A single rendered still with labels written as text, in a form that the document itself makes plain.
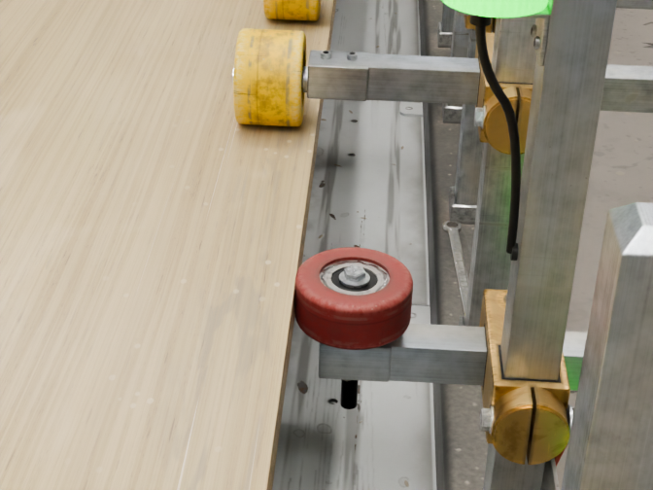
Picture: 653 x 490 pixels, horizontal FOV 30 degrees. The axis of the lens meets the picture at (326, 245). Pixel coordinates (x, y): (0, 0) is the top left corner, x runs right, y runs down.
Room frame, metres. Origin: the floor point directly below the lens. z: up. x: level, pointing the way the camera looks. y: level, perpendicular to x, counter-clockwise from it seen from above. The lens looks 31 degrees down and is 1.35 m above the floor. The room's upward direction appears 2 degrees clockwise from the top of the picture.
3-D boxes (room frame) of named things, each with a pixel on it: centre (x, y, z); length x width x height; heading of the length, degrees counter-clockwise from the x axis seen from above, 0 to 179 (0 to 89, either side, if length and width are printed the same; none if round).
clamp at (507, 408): (0.68, -0.13, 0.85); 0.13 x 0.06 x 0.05; 178
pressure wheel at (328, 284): (0.70, -0.02, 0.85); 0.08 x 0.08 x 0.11
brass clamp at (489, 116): (0.93, -0.15, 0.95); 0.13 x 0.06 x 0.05; 178
